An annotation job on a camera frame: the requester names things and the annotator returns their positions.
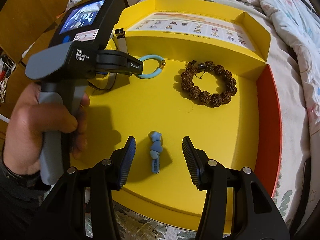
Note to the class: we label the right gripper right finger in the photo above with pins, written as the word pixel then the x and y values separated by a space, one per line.
pixel 196 160

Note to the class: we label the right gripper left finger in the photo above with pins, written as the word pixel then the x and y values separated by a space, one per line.
pixel 121 163

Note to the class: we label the blue star heart hair clip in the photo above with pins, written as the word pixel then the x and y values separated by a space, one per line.
pixel 155 150

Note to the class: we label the person's left hand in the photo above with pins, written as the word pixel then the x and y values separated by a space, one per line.
pixel 28 122

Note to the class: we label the clear plastic claw clip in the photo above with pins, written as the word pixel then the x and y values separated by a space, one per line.
pixel 137 230

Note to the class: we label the yellow cardboard box tray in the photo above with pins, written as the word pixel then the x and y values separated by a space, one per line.
pixel 185 109

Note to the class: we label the printed instruction sheet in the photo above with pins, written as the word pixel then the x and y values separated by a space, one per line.
pixel 195 25

